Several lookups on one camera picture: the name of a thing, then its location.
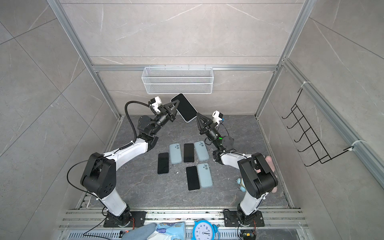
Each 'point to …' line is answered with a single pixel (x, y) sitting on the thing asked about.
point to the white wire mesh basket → (177, 80)
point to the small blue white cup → (240, 181)
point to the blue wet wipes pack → (177, 230)
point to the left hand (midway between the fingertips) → (180, 99)
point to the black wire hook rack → (315, 144)
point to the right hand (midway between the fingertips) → (195, 116)
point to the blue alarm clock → (203, 230)
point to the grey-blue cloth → (141, 233)
